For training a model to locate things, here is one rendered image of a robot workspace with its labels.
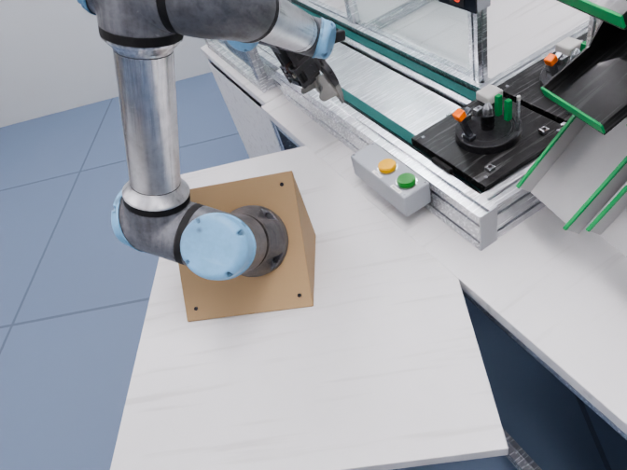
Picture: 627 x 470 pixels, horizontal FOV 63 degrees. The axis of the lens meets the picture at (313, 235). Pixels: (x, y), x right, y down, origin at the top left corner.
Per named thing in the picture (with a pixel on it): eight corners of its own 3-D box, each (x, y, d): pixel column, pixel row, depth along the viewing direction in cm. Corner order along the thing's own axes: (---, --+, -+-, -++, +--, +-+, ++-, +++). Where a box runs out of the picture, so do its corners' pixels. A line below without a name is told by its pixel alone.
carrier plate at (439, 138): (485, 193, 104) (485, 186, 103) (411, 145, 121) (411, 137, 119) (572, 137, 109) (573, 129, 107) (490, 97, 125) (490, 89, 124)
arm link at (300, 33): (258, -56, 58) (342, 14, 104) (173, -74, 60) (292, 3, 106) (239, 48, 62) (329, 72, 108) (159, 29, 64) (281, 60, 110)
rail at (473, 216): (480, 251, 106) (480, 214, 98) (285, 98, 167) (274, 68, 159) (501, 237, 107) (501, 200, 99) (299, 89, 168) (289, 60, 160)
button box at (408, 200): (407, 217, 112) (403, 198, 108) (355, 173, 126) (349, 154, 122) (432, 201, 113) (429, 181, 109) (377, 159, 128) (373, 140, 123)
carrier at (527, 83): (577, 133, 109) (584, 82, 100) (494, 94, 125) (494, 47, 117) (657, 81, 114) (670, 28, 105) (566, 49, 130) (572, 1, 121)
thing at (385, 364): (111, 504, 93) (102, 500, 91) (182, 182, 155) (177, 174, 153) (508, 455, 82) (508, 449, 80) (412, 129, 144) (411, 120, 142)
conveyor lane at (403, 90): (486, 223, 110) (486, 189, 103) (300, 89, 168) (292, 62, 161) (583, 158, 116) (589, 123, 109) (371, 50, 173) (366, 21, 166)
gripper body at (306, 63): (290, 85, 127) (265, 44, 119) (314, 62, 128) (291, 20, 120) (306, 91, 121) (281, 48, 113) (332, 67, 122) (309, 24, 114)
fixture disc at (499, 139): (486, 163, 107) (486, 156, 106) (441, 136, 117) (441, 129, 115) (536, 131, 110) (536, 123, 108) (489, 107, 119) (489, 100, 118)
